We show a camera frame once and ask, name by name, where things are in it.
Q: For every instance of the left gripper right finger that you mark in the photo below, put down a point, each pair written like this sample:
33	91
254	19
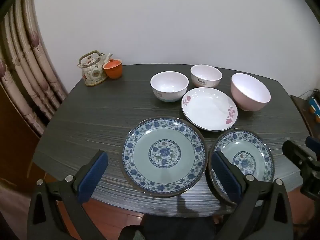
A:
262	208

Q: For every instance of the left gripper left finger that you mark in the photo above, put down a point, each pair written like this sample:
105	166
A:
44	217

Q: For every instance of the small blue floral plate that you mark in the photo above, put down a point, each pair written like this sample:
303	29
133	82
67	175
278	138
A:
248	152

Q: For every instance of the large pink bowl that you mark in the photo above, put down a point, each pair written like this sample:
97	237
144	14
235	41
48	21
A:
249	93

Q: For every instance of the white pink-flower plate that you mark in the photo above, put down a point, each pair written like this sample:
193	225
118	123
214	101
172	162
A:
209	109

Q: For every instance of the large blue floral plate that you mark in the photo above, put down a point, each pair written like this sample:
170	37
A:
163	156

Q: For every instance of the white bowl pink base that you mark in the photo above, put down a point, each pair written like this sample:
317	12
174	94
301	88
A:
203	75

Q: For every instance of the white bowl blue base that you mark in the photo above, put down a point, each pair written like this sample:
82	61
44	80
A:
169	86

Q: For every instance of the dark side cabinet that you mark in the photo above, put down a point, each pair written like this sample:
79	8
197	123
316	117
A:
308	117

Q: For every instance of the blue orange box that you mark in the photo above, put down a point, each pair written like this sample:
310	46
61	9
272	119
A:
314	109

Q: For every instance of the beige patterned curtain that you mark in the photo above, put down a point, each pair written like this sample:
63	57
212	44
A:
27	75

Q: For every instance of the floral ceramic teapot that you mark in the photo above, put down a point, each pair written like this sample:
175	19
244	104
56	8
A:
91	65

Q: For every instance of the orange lidded cup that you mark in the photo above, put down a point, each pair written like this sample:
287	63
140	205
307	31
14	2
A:
113	68

